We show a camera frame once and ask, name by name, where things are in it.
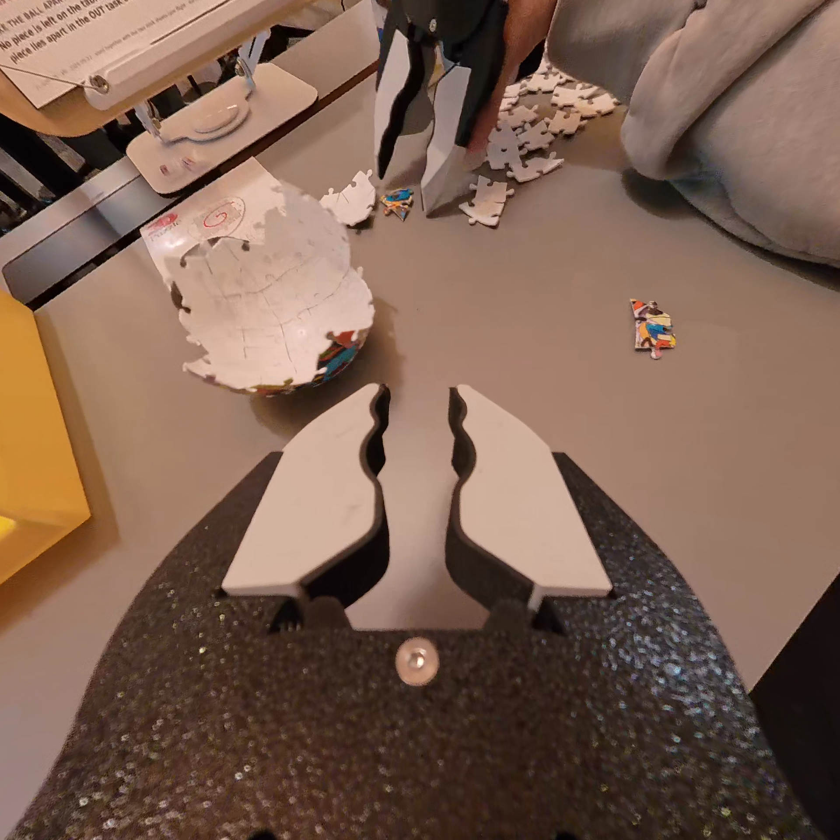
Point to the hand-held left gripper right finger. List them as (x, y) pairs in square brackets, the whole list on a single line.
[(525, 505)]

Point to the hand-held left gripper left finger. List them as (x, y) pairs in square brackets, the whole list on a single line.
[(308, 499)]

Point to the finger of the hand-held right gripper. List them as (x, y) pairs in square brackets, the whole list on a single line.
[(446, 170), (388, 92)]

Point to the pile of white puzzle pieces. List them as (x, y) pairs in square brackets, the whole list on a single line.
[(531, 134)]

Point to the partly built puzzle ball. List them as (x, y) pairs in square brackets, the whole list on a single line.
[(262, 308)]

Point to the person's right forearm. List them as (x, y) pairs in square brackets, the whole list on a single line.
[(722, 131)]

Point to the small colourful puzzle piece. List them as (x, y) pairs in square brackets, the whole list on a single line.
[(397, 203)]

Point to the white joined puzzle section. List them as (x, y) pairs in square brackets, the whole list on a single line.
[(351, 197)]

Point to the colourful joined puzzle pieces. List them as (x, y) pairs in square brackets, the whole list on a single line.
[(653, 328)]

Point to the person's right hand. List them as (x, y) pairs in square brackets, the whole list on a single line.
[(528, 33)]

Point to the white clipboard stand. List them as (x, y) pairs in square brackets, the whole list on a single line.
[(275, 92)]

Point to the white paper sheet red mark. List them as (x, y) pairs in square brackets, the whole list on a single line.
[(210, 216)]

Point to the yellow plastic bin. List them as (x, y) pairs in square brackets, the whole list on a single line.
[(33, 426)]

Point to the wooden clipboard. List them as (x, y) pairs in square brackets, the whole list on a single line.
[(59, 118)]

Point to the grey metal rail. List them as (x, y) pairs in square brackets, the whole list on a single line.
[(79, 197)]

